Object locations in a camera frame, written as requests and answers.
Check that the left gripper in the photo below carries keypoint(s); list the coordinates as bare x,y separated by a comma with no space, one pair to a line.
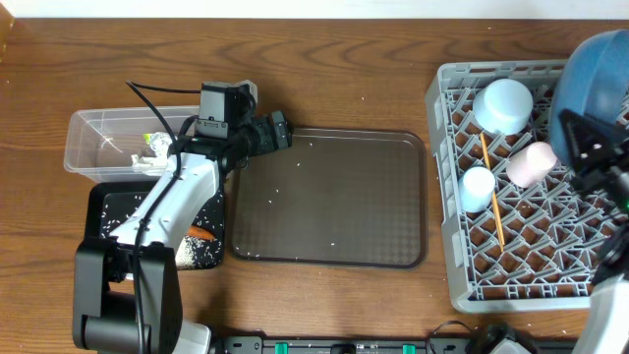
268,143

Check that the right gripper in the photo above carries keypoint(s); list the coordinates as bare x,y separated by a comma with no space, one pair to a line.
607,142

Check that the dark blue plate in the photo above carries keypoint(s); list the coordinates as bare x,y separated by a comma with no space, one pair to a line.
593,82

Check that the white pink cup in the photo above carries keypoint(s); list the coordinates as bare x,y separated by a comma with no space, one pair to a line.
531,164

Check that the light blue bowl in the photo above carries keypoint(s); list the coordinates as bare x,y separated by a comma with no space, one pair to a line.
503,107

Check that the wooden chopstick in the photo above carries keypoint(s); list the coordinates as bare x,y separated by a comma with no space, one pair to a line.
494,202

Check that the foil snack wrapper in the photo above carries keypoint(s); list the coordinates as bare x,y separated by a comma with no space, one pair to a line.
158,143

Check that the white tissue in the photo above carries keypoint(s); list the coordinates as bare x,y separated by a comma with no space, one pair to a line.
150,166

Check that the light blue cup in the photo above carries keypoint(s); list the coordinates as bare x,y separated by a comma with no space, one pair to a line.
476,187

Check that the orange carrot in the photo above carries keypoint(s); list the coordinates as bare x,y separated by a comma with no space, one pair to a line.
200,233

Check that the white rice pile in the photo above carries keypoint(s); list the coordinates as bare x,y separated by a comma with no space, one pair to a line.
193,253

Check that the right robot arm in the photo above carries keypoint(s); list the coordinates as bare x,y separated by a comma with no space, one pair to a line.
606,329

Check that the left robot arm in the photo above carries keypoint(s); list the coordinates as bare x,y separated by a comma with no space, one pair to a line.
127,296

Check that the grey dishwasher rack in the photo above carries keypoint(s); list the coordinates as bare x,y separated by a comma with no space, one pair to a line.
545,258

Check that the black waste tray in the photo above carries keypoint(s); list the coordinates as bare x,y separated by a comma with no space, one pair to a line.
100,191

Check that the brown serving tray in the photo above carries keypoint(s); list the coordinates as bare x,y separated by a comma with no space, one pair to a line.
335,197

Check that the clear plastic bin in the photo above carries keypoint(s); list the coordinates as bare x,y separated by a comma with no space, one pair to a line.
100,143

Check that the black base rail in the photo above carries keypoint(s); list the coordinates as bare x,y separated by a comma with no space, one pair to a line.
452,337

